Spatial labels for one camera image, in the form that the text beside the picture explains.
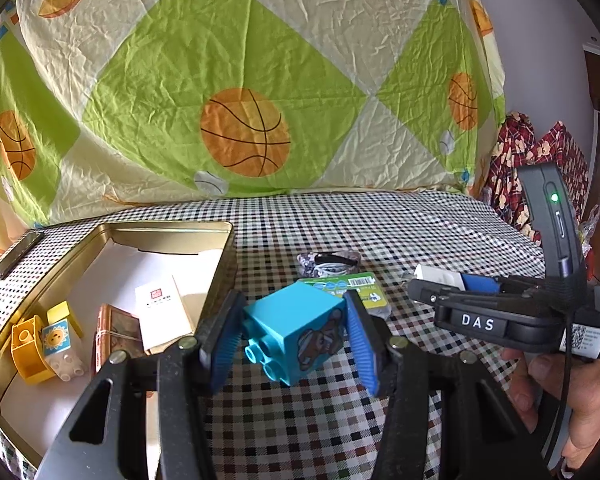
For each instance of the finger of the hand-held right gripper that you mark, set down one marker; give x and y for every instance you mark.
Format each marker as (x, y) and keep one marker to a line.
(520, 330)
(480, 284)

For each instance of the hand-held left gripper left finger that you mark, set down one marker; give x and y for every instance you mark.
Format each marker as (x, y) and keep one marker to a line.
(225, 345)

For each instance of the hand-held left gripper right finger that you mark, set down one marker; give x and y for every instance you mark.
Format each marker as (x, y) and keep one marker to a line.
(365, 350)

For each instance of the white block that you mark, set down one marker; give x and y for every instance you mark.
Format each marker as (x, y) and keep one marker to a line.
(440, 275)

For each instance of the teal printed block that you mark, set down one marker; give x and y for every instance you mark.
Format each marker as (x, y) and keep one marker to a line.
(290, 330)

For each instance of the gold tin box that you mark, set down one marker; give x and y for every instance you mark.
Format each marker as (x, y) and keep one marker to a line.
(225, 270)

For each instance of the person's right hand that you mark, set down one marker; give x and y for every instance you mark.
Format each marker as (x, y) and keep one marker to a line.
(595, 400)

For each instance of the clear plastic toy bag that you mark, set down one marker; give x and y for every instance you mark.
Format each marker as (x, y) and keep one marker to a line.
(590, 240)

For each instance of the green card packet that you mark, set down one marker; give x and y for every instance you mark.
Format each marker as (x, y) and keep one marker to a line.
(365, 290)

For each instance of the white paper booklet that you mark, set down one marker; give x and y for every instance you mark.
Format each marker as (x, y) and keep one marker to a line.
(162, 305)

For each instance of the red floral plaid cloth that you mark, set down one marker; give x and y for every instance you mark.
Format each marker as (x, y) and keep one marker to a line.
(510, 160)

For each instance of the clear plastic packet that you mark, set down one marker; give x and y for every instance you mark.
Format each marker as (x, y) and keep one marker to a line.
(310, 262)

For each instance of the checkered tablecloth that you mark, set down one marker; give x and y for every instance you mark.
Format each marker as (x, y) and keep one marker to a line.
(380, 230)

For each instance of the white paper box liner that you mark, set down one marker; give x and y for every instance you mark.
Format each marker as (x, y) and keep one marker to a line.
(130, 270)

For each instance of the clear white brick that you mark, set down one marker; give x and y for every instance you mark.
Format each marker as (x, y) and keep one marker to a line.
(70, 370)

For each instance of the plain yellow block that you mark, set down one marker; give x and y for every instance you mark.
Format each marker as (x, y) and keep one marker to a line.
(62, 312)

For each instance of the sun print block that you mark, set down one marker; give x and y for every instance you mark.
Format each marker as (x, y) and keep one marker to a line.
(57, 340)

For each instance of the yellow arch block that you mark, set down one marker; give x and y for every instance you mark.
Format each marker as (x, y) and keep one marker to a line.
(30, 365)

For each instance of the silver metal bar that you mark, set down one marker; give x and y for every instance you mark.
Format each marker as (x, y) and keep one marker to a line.
(20, 252)

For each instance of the basketball print bed sheet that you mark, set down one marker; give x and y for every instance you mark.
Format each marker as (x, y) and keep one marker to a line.
(180, 60)

